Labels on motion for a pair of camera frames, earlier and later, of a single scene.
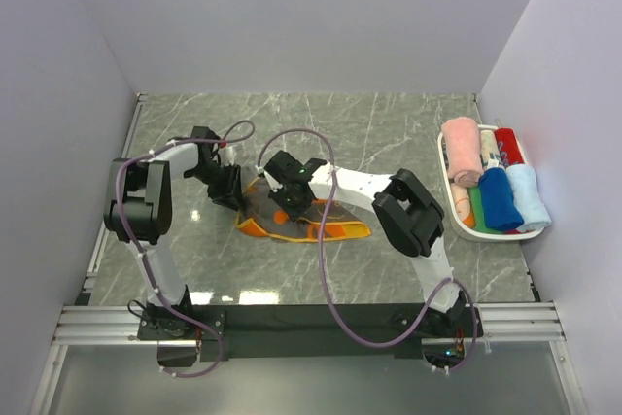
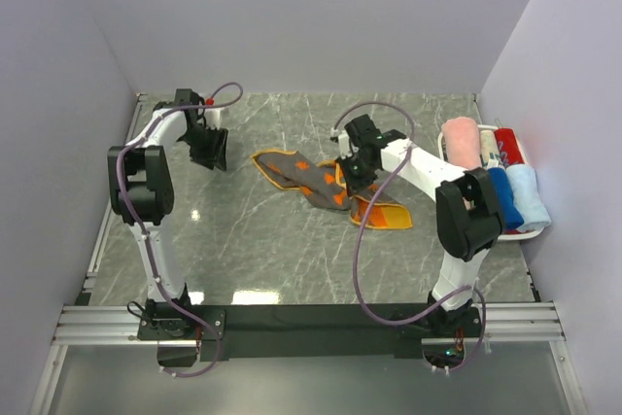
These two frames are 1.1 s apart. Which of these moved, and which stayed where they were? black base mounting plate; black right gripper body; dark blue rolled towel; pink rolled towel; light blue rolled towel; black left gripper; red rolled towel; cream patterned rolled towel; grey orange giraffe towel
Moved: black right gripper body; grey orange giraffe towel; black left gripper
Stayed: dark blue rolled towel; pink rolled towel; cream patterned rolled towel; red rolled towel; black base mounting plate; light blue rolled towel
